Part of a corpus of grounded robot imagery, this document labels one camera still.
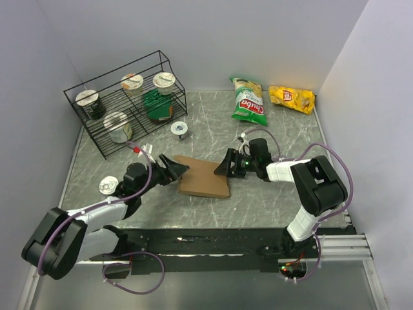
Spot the brown cardboard box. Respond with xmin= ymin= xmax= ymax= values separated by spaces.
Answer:
xmin=174 ymin=155 xmax=230 ymax=199

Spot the aluminium extrusion rail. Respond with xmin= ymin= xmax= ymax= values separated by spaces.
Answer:
xmin=320 ymin=234 xmax=373 ymax=261

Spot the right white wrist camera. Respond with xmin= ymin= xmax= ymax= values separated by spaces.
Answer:
xmin=237 ymin=133 xmax=250 ymax=154

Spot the green snack bag in rack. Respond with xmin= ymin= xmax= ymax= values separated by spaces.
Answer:
xmin=144 ymin=89 xmax=173 ymax=124

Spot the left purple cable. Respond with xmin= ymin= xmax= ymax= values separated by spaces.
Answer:
xmin=37 ymin=140 xmax=165 ymax=295

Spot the small white yogurt cup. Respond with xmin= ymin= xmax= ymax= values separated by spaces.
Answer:
xmin=170 ymin=121 xmax=188 ymax=140

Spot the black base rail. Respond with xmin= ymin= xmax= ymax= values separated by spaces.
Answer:
xmin=93 ymin=228 xmax=319 ymax=275

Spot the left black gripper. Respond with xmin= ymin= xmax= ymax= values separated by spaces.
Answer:
xmin=137 ymin=154 xmax=190 ymax=196

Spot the orange yogurt cup on rack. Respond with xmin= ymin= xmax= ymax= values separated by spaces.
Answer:
xmin=120 ymin=74 xmax=144 ymax=96

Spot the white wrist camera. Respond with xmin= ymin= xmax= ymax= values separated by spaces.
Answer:
xmin=133 ymin=143 xmax=153 ymax=158
xmin=237 ymin=133 xmax=250 ymax=154

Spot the black wire rack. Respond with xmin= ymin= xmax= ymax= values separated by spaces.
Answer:
xmin=64 ymin=50 xmax=188 ymax=157

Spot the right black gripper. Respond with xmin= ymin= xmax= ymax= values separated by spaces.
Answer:
xmin=214 ymin=149 xmax=258 ymax=180

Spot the Chobani yogurt cup on rack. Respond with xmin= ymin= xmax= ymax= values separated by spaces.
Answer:
xmin=152 ymin=72 xmax=176 ymax=96

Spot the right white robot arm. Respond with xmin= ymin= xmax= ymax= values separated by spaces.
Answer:
xmin=214 ymin=138 xmax=349 ymax=258

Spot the dark yogurt cup on rack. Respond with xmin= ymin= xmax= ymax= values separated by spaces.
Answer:
xmin=76 ymin=90 xmax=106 ymax=120

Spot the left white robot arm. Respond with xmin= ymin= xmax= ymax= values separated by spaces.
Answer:
xmin=21 ymin=154 xmax=190 ymax=280

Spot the white cup lower rack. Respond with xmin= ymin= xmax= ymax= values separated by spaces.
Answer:
xmin=103 ymin=112 xmax=133 ymax=143

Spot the yellow Lays chips bag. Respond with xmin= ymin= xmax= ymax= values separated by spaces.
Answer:
xmin=268 ymin=85 xmax=316 ymax=115

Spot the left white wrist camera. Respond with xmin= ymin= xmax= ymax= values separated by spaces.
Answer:
xmin=133 ymin=143 xmax=153 ymax=158

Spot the dark tin can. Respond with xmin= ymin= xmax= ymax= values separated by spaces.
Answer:
xmin=98 ymin=176 xmax=119 ymax=196

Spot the green Chuba chips bag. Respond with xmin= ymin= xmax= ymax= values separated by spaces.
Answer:
xmin=230 ymin=77 xmax=267 ymax=126

